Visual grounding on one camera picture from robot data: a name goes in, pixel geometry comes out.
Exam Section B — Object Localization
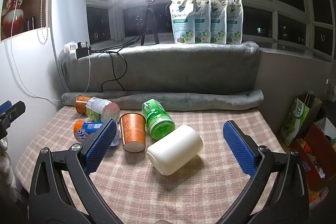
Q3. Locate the green tea cup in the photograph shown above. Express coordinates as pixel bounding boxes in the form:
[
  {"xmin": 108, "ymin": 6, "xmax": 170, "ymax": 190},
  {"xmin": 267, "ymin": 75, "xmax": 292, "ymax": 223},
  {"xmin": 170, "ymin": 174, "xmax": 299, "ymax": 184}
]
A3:
[{"xmin": 142, "ymin": 99, "xmax": 175, "ymax": 140}]

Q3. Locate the blue orange drink cup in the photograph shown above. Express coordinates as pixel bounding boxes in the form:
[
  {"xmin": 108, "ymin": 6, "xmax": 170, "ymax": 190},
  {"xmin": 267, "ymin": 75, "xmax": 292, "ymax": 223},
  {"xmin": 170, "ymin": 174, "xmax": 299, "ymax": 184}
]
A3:
[{"xmin": 73, "ymin": 120, "xmax": 122, "ymax": 147}]

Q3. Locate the far orange paper cup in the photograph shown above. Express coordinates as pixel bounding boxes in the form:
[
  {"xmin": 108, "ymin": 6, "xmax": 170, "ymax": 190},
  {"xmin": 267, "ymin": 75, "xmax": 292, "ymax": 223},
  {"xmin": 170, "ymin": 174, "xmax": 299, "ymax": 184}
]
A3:
[{"xmin": 75, "ymin": 95, "xmax": 90, "ymax": 114}]

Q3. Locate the green label foil-lid cup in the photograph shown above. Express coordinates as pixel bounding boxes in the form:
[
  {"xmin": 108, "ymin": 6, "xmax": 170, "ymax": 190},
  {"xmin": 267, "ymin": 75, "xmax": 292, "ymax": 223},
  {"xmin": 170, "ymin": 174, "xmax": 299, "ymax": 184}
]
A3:
[{"xmin": 85, "ymin": 97, "xmax": 120, "ymax": 122}]

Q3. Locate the orange patterned paper cup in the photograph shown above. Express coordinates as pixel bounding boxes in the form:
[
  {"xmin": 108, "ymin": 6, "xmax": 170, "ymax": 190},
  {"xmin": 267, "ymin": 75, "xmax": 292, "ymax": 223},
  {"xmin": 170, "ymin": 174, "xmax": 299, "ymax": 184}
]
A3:
[{"xmin": 120, "ymin": 113, "xmax": 146, "ymax": 153}]

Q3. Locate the white plastic cup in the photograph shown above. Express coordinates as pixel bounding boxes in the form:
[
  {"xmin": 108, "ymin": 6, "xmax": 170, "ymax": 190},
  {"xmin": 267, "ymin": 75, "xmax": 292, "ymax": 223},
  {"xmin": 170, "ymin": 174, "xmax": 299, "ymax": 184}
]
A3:
[{"xmin": 146, "ymin": 124, "xmax": 203, "ymax": 176}]

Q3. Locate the red box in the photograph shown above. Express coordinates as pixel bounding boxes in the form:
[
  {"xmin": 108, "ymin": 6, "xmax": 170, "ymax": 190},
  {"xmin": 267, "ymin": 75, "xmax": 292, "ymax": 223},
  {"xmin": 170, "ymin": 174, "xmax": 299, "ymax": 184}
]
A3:
[{"xmin": 290, "ymin": 117, "xmax": 336, "ymax": 212}]

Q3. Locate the plaid pink table cloth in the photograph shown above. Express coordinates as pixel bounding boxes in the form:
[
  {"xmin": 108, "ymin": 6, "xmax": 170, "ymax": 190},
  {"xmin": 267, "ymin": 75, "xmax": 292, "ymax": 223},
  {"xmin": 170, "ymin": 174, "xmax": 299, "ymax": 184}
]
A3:
[{"xmin": 14, "ymin": 105, "xmax": 285, "ymax": 224}]

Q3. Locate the green paper bag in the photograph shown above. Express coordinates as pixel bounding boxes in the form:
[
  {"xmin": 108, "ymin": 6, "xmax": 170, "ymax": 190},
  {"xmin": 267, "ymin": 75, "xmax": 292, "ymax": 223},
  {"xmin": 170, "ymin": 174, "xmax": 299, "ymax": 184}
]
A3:
[{"xmin": 280, "ymin": 91, "xmax": 322, "ymax": 147}]

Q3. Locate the black power adapter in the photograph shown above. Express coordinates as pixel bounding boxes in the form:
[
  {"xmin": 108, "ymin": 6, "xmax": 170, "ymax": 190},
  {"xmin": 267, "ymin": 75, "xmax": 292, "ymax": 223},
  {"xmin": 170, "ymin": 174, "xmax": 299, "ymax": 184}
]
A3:
[{"xmin": 76, "ymin": 46, "xmax": 91, "ymax": 60}]

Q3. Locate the red white vase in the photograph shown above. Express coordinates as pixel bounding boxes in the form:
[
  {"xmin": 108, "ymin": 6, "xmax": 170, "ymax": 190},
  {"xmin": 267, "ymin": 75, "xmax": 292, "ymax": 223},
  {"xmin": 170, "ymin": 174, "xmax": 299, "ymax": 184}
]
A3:
[{"xmin": 2, "ymin": 0, "xmax": 24, "ymax": 38}]

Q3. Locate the rolled grey blanket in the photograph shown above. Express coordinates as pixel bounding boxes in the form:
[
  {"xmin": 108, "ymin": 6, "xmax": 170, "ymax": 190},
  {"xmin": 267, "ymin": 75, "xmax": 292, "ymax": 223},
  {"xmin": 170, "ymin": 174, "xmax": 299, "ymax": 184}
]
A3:
[{"xmin": 61, "ymin": 89, "xmax": 264, "ymax": 111}]

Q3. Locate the grey plush cushion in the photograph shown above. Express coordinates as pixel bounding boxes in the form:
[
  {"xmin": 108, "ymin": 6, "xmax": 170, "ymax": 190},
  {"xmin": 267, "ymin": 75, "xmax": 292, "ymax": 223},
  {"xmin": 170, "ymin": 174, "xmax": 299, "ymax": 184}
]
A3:
[{"xmin": 60, "ymin": 42, "xmax": 261, "ymax": 95}]

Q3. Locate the refill pouch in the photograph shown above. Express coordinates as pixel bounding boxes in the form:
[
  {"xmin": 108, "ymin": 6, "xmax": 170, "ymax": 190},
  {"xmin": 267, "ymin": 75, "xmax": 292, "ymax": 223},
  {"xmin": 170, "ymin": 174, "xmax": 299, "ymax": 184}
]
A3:
[
  {"xmin": 194, "ymin": 0, "xmax": 211, "ymax": 44},
  {"xmin": 227, "ymin": 0, "xmax": 243, "ymax": 44},
  {"xmin": 169, "ymin": 0, "xmax": 196, "ymax": 44},
  {"xmin": 210, "ymin": 0, "xmax": 228, "ymax": 44}
]

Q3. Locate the black tripod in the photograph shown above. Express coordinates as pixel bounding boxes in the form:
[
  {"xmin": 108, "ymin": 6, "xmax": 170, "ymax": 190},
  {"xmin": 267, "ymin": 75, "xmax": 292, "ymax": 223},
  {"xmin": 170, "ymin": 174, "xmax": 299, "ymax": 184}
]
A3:
[{"xmin": 141, "ymin": 0, "xmax": 159, "ymax": 46}]

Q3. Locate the black cable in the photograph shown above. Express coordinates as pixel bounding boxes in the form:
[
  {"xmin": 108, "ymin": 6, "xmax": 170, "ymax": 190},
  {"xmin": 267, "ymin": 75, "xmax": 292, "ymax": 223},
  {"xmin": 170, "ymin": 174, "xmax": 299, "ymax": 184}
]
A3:
[{"xmin": 89, "ymin": 35, "xmax": 142, "ymax": 92}]

